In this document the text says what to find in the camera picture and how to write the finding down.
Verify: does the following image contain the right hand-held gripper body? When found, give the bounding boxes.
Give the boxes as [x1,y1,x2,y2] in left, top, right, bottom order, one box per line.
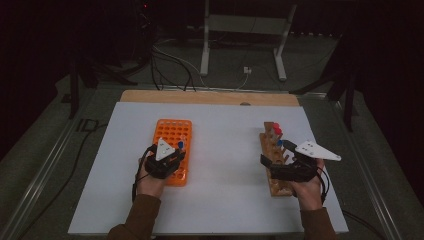
[269,140,342,183]

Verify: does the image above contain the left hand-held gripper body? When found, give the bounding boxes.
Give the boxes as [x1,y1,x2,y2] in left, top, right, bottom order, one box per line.
[143,137,186,180]

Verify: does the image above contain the orange plastic tube rack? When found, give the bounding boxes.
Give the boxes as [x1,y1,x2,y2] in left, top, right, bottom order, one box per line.
[151,118,193,188]

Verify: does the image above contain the wooden test tube rack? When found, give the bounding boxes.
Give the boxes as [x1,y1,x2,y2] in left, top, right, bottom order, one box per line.
[259,121,296,198]

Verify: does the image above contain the person's left hand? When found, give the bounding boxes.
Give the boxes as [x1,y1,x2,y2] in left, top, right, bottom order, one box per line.
[135,159,168,200]

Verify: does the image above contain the person's right hand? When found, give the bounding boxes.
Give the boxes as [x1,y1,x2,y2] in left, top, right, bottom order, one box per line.
[289,158,326,212]

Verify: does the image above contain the white table mat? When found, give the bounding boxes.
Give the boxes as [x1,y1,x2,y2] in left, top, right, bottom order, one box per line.
[67,101,349,236]

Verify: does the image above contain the black stand legs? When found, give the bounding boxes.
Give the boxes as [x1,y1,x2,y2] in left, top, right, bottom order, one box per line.
[289,66,358,133]
[67,59,138,120]

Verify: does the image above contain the grey metal stand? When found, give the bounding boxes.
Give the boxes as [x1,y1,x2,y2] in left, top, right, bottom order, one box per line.
[199,0,298,82]

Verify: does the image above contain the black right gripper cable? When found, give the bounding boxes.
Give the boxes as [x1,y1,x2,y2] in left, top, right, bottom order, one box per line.
[316,166,331,205]

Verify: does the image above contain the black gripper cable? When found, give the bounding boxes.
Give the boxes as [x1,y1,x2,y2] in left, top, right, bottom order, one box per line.
[316,166,331,205]
[131,145,158,203]

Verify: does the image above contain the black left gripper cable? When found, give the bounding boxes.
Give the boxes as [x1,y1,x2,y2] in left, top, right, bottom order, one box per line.
[131,145,158,203]

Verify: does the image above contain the aluminium frame rail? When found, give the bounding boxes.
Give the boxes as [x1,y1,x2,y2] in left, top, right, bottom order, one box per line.
[0,89,98,240]
[328,99,403,240]

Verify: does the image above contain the bundle of black floor cables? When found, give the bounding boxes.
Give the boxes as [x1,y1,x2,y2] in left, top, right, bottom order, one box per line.
[149,44,198,92]

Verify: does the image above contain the black floor cable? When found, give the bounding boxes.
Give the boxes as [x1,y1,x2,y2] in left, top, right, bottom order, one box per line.
[341,209,385,240]
[16,123,109,240]

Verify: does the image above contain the white plug with cable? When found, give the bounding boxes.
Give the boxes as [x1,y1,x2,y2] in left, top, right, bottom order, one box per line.
[234,66,253,91]

